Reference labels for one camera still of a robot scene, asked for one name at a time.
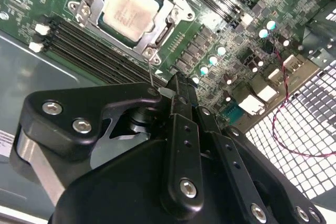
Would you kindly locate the metal socket cover frame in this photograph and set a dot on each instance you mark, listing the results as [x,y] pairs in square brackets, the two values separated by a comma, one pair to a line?
[167,11]

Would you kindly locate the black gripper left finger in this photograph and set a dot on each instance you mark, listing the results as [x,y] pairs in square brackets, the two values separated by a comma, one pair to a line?
[78,103]

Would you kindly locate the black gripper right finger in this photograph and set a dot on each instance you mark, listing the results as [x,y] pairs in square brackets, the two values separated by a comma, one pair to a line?
[245,190]

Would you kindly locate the silver green CPU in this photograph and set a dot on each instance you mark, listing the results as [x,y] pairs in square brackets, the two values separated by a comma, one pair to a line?
[126,11]

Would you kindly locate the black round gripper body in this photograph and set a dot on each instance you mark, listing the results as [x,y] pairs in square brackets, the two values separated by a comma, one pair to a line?
[118,182]

